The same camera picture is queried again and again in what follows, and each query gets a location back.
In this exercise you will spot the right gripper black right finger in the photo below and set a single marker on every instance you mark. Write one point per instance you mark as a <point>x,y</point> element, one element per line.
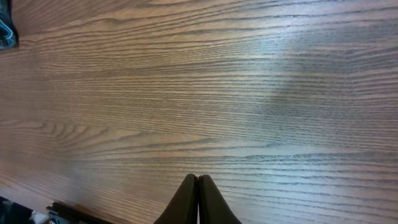
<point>213,208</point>

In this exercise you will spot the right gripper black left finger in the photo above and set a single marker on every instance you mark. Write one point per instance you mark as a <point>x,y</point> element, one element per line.
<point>183,207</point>

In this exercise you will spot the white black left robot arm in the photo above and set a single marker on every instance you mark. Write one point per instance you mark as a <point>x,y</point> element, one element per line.
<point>8,32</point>

